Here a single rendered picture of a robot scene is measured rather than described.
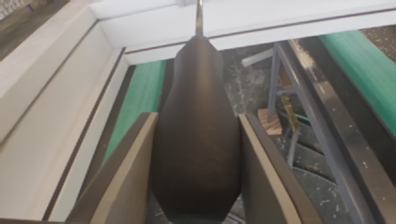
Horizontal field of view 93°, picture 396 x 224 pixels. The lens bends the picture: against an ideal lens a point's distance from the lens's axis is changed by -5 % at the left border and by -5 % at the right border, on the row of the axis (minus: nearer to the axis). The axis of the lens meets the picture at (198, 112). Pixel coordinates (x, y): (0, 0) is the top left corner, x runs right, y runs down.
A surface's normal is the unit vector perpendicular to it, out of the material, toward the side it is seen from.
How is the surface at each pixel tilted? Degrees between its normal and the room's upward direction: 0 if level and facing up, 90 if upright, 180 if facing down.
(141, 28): 90
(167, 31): 90
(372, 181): 0
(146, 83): 0
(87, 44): 90
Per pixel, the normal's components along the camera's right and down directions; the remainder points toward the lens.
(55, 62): 0.98, -0.12
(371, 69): -0.19, -0.65
